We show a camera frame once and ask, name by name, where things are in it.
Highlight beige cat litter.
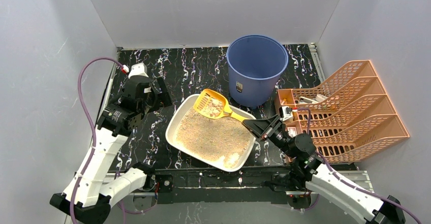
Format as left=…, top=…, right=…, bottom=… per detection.
left=173, top=107, right=253, bottom=169

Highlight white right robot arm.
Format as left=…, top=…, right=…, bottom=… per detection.
left=242, top=115, right=406, bottom=223

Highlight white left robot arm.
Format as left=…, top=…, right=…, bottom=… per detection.
left=49, top=75, right=172, bottom=223

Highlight orange plastic file organizer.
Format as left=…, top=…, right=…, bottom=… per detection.
left=274, top=60, right=410, bottom=164

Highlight white plastic litter box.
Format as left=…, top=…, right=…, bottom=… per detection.
left=165, top=93, right=257, bottom=173

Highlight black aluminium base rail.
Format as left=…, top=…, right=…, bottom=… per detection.
left=85, top=165, right=375, bottom=213

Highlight blue plastic bucket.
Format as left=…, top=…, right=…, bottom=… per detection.
left=226, top=35, right=289, bottom=108

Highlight yellow slotted litter scoop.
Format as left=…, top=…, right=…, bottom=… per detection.
left=193, top=88, right=247, bottom=122

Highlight red white small box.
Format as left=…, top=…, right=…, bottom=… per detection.
left=287, top=127, right=297, bottom=138

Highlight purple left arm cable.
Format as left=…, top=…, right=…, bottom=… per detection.
left=69, top=57, right=132, bottom=224

